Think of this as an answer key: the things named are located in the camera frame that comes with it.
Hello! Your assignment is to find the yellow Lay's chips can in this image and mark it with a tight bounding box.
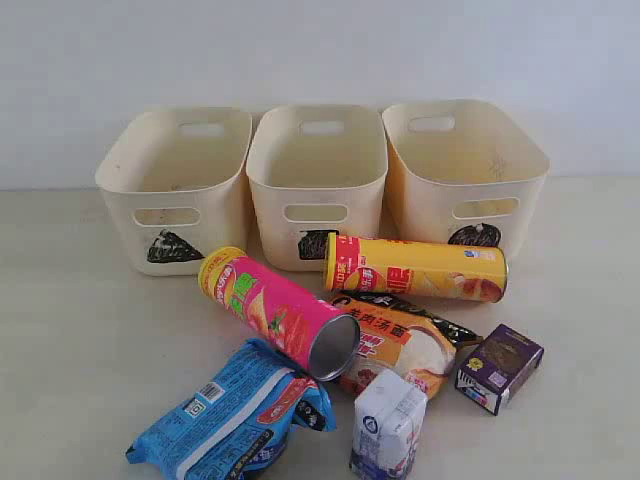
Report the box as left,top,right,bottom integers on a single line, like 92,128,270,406
324,233,508,303

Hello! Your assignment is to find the pink Lay's chips can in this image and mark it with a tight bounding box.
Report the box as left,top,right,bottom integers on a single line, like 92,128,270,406
198,246,360,381

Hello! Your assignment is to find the orange instant noodle bag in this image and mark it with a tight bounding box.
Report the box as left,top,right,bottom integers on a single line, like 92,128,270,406
331,291,483,399

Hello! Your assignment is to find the white blue milk carton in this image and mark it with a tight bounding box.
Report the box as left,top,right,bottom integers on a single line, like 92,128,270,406
349,369,428,479

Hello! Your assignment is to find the blue instant noodle bag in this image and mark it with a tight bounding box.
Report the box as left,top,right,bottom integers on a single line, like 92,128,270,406
125,338,336,479

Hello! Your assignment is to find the purple milk carton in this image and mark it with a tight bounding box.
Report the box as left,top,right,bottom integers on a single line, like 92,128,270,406
454,324,544,416

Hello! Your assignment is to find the cream bin with square mark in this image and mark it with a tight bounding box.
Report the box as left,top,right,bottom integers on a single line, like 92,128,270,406
246,105,388,271

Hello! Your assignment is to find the cream bin with triangle mark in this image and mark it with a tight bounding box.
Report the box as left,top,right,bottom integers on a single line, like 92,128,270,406
95,107,253,276

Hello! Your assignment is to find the cream bin with circle mark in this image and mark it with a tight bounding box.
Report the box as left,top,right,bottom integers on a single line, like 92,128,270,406
382,99,550,260

